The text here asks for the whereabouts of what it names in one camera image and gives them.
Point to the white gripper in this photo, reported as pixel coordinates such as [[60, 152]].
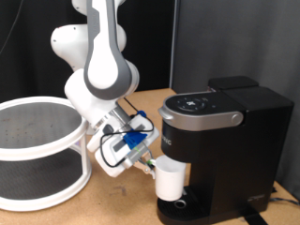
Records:
[[114, 167]]

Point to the white mug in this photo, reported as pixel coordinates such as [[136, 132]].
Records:
[[170, 181]]

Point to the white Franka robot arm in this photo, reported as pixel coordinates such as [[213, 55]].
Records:
[[103, 62]]

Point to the black Keurig coffee machine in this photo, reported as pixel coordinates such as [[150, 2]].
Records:
[[250, 156]]

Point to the white two-tier turntable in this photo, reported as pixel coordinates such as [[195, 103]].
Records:
[[47, 147]]

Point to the black backdrop curtain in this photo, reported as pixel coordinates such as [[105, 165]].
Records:
[[146, 47]]

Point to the black tape strip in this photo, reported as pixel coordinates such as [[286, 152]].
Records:
[[254, 218]]

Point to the grey fabric partition panel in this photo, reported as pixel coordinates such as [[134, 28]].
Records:
[[218, 25]]

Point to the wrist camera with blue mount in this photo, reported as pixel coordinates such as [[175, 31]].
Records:
[[134, 140]]

